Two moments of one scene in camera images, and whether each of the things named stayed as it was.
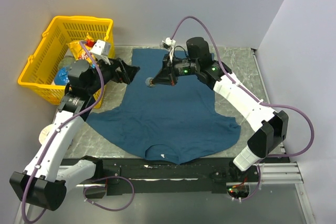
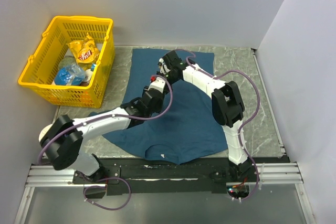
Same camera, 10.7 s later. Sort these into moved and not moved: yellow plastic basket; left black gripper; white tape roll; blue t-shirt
Moved: left black gripper
Not moved: yellow plastic basket; white tape roll; blue t-shirt
